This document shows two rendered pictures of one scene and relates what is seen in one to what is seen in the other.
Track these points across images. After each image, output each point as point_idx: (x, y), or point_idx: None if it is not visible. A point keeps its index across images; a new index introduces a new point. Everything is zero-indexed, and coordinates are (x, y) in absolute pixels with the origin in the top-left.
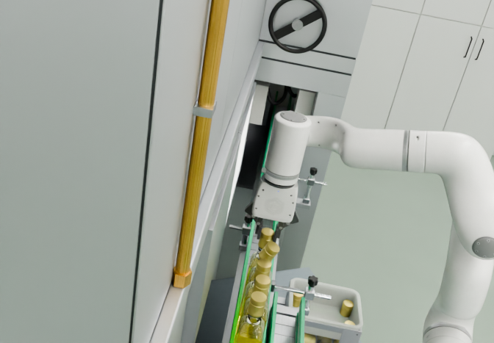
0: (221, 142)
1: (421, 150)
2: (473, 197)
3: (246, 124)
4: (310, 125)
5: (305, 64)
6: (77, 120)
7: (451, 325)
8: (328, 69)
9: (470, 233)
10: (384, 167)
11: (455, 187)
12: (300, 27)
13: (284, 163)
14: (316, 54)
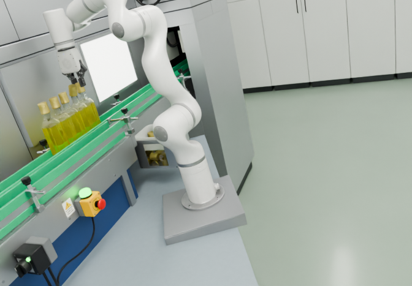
0: (29, 36)
1: None
2: (110, 7)
3: (116, 48)
4: (58, 10)
5: (164, 11)
6: None
7: (175, 104)
8: (177, 9)
9: (110, 26)
10: (82, 13)
11: (106, 7)
12: None
13: (54, 35)
14: (167, 3)
